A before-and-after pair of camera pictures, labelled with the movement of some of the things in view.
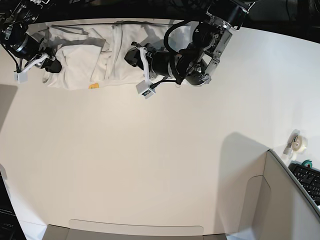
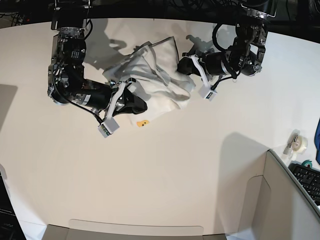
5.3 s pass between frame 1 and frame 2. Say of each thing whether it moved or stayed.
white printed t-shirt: moved
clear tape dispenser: stayed
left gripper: moved
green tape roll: stayed
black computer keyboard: stayed
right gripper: moved
